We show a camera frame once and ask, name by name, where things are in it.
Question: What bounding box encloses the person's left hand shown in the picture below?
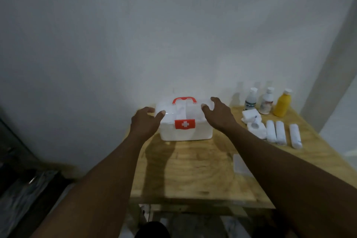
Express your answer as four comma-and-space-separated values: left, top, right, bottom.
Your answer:
129, 107, 166, 143

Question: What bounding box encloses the person's right hand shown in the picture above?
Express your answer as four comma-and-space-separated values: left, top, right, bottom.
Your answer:
201, 97, 238, 133

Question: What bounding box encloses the person's right forearm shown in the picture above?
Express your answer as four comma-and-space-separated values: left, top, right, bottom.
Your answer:
222, 122, 357, 238

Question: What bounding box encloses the person's left forearm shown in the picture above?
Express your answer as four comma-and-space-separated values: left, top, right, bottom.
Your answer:
29, 132, 153, 238

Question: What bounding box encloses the white first aid box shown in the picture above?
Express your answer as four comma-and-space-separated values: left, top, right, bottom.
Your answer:
155, 96, 214, 142

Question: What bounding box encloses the white gauze pack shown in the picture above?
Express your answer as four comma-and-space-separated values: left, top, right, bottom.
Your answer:
247, 122, 268, 140
241, 108, 262, 124

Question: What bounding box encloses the white spray bottle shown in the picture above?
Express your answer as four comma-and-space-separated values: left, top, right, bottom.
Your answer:
244, 87, 258, 111

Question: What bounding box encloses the white bottle with red label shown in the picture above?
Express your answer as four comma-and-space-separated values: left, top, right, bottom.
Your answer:
258, 87, 275, 115

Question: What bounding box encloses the clear plastic packet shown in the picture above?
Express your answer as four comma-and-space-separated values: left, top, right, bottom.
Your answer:
233, 154, 255, 177

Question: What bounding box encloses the white bandage roll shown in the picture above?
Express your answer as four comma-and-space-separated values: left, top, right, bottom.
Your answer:
275, 121, 287, 146
266, 120, 277, 144
289, 124, 303, 150

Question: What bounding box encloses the yellow bottle with white cap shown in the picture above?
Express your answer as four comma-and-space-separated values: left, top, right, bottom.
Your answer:
272, 88, 293, 118

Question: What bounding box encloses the person's black shoe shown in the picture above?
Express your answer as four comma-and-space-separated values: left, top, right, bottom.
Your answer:
135, 221, 171, 238

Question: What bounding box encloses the dark furniture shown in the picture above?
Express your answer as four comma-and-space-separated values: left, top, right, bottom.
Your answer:
0, 116, 73, 238

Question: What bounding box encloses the wooden table frame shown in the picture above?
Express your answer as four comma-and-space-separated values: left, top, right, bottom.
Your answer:
128, 203, 277, 238

